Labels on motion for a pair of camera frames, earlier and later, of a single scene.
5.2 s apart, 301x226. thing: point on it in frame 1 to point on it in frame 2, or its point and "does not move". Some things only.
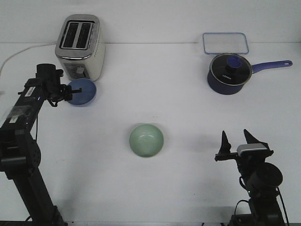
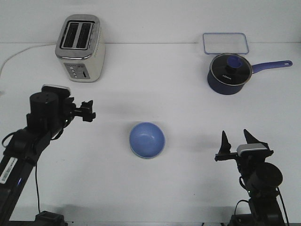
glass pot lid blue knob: x=231 y=68 does not move
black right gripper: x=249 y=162 does not move
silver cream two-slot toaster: x=81 y=54 does not move
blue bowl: x=84 y=98 to x=146 y=140
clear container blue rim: x=217 y=43 does not move
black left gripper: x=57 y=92 to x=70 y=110
